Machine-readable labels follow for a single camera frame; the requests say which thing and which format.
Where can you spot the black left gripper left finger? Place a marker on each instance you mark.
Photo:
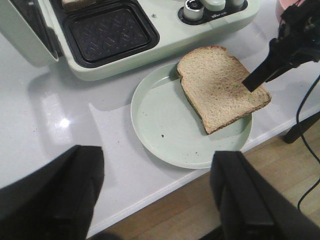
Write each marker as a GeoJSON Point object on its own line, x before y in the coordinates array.
{"type": "Point", "coordinates": [57, 201]}

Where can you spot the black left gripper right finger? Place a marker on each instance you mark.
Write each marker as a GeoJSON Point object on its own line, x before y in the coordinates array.
{"type": "Point", "coordinates": [249, 207]}

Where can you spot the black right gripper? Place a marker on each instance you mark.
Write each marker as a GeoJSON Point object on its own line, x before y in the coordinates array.
{"type": "Point", "coordinates": [298, 42]}

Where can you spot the pink bowl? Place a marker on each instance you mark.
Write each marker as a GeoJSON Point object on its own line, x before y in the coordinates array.
{"type": "Point", "coordinates": [281, 6]}

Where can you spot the breakfast maker lid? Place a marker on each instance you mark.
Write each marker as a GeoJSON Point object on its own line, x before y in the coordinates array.
{"type": "Point", "coordinates": [28, 26]}

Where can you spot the mint green breakfast maker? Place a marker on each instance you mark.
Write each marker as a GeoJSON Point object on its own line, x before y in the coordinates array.
{"type": "Point", "coordinates": [114, 36]}

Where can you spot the silver left control knob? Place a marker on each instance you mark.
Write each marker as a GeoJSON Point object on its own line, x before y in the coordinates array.
{"type": "Point", "coordinates": [193, 10]}

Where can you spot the mint green plate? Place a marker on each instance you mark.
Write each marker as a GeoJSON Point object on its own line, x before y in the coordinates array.
{"type": "Point", "coordinates": [169, 127]}

